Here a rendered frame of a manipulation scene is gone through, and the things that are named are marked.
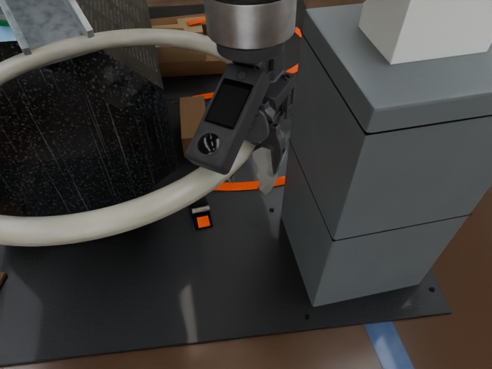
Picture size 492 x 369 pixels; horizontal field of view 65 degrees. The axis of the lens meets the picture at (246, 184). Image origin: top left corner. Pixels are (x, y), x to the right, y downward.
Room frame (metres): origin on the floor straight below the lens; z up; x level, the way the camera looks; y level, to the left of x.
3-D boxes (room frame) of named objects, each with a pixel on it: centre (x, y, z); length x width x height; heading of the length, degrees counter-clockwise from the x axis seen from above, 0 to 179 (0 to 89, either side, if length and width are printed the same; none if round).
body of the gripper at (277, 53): (0.38, -0.01, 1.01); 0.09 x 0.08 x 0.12; 153
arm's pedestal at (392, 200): (0.78, -0.38, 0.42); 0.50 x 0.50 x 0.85; 12
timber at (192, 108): (1.41, 0.24, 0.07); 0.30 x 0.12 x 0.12; 8
